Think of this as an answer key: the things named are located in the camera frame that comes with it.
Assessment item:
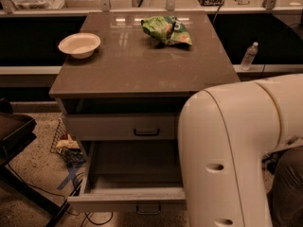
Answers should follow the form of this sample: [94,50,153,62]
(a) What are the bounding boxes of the green chip bag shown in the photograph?
[141,16,192,45]

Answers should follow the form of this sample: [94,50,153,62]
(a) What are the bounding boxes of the black floor cable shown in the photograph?
[0,142,114,227]

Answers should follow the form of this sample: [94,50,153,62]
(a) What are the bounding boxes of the clear water bottle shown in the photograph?
[240,42,258,71]

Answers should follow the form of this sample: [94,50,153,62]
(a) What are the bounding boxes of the wire basket with items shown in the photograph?
[50,118,85,164]

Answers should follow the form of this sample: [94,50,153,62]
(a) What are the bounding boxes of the grey top drawer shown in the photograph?
[62,113,178,141]

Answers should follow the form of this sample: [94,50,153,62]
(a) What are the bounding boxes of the white paper bowl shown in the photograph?
[58,33,100,60]

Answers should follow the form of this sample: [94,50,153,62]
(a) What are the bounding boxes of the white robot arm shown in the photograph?
[178,74,303,227]

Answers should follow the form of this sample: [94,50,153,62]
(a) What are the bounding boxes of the grey drawer cabinet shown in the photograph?
[48,10,241,144]

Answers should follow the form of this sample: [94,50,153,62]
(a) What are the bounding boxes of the grey drawer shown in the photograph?
[62,113,178,141]
[68,140,187,215]

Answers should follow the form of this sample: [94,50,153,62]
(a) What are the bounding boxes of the seated person legs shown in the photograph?
[267,147,303,227]

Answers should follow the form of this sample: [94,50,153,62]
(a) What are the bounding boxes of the black chair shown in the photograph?
[0,102,80,227]

